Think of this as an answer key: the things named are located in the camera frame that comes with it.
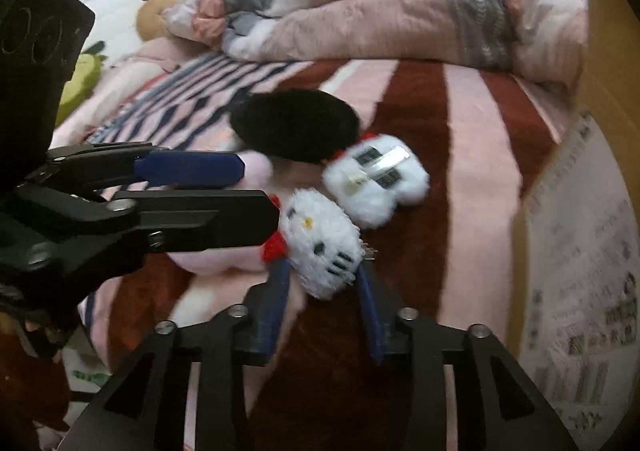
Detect brown plush toy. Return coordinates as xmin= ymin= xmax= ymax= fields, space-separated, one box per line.
xmin=136 ymin=0 xmax=182 ymax=42

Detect pink grey patterned comforter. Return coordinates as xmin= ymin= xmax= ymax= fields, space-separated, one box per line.
xmin=162 ymin=0 xmax=588 ymax=92

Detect pink plush toy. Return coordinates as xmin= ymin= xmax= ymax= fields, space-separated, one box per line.
xmin=165 ymin=150 xmax=301 ymax=327

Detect green plush toy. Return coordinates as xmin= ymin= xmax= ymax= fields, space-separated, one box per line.
xmin=55 ymin=43 xmax=108 ymax=126

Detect person's left forearm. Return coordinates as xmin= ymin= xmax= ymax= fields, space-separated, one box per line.
xmin=0 ymin=301 xmax=71 ymax=432

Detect pink pillow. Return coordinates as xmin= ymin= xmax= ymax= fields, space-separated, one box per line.
xmin=100 ymin=38 xmax=211 ymax=82

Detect black fluffy plush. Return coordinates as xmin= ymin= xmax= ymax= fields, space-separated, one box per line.
xmin=229 ymin=90 xmax=361 ymax=164

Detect printed paper sheet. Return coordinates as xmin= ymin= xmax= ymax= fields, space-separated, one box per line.
xmin=520 ymin=113 xmax=640 ymax=451

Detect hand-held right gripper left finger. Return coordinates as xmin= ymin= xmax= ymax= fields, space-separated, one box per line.
xmin=57 ymin=262 xmax=292 ymax=451

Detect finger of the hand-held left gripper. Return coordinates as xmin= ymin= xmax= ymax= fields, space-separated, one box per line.
xmin=107 ymin=188 xmax=282 ymax=253
xmin=30 ymin=142 xmax=247 ymax=192

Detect white cat plush hair clip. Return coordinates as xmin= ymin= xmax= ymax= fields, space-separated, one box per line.
xmin=261 ymin=187 xmax=377 ymax=302
xmin=321 ymin=132 xmax=431 ymax=231

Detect white green plastic bag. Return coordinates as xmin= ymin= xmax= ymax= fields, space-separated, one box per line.
xmin=62 ymin=331 xmax=113 ymax=397

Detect navy pink striped sheet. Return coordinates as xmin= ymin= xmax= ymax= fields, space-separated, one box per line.
xmin=85 ymin=53 xmax=313 ymax=152

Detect cardboard box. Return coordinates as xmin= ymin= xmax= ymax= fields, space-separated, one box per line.
xmin=510 ymin=0 xmax=640 ymax=451

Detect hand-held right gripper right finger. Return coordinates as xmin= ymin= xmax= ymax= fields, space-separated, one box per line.
xmin=356 ymin=263 xmax=581 ymax=451

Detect pink maroon striped blanket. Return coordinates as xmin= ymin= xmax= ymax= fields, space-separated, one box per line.
xmin=50 ymin=58 xmax=576 ymax=451

